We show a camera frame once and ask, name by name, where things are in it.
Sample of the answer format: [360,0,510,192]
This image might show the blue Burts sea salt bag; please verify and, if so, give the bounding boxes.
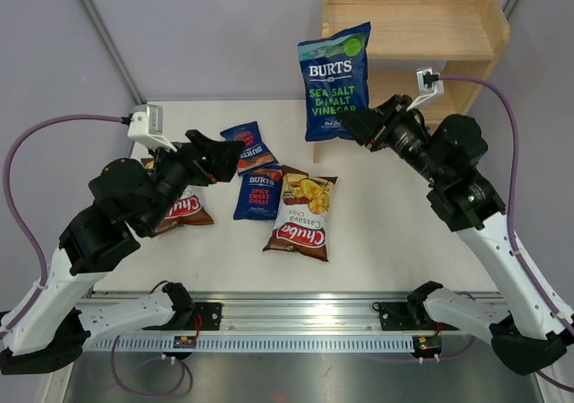
[298,22,371,142]

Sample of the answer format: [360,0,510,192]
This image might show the blue burts chilli bag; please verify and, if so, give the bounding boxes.
[220,121,278,176]
[233,165,283,221]

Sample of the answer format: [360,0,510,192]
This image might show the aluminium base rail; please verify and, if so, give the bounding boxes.
[77,293,510,357]

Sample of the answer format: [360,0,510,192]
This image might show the left Chuba cassava chips bag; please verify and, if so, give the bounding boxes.
[152,185,214,237]

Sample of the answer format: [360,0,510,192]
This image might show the large Chuba cassava chips bag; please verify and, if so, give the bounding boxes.
[263,165,337,262]

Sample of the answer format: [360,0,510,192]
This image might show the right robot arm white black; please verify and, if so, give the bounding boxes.
[336,95,573,375]

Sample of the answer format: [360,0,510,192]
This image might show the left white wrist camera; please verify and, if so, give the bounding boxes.
[127,104,178,152]

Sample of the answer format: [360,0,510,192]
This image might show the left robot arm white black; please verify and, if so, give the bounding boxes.
[1,129,244,375]

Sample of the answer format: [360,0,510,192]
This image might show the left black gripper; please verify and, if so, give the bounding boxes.
[140,129,246,234]

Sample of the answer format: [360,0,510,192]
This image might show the wooden two-tier shelf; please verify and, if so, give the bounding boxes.
[312,0,511,166]

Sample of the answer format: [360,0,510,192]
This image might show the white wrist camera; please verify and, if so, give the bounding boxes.
[407,67,444,110]
[127,104,178,152]

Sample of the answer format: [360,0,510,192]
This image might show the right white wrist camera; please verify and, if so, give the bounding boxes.
[407,67,444,110]

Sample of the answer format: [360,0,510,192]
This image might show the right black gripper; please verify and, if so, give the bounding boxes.
[335,95,448,186]

